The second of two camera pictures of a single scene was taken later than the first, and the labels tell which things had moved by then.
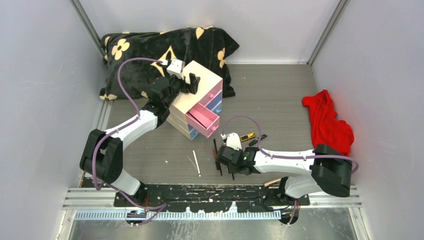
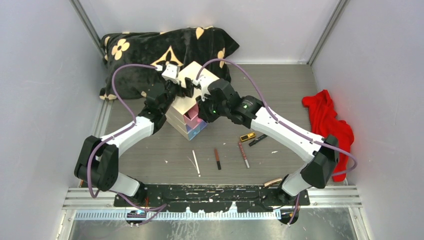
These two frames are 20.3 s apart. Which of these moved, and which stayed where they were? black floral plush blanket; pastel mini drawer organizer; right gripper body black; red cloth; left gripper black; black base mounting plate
Moved: pastel mini drawer organizer; right gripper body black
Stayed: black floral plush blanket; left gripper black; red cloth; black base mounting plate
